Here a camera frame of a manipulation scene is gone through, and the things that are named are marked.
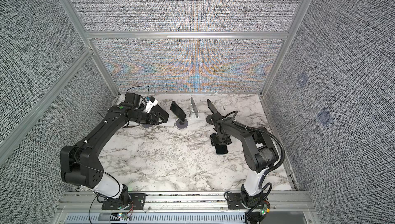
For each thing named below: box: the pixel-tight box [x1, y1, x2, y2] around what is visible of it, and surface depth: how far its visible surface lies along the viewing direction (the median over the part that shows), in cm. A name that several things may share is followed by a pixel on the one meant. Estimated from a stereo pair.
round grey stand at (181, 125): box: [175, 118, 189, 129], surface depth 105 cm
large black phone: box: [214, 144, 228, 155], surface depth 91 cm
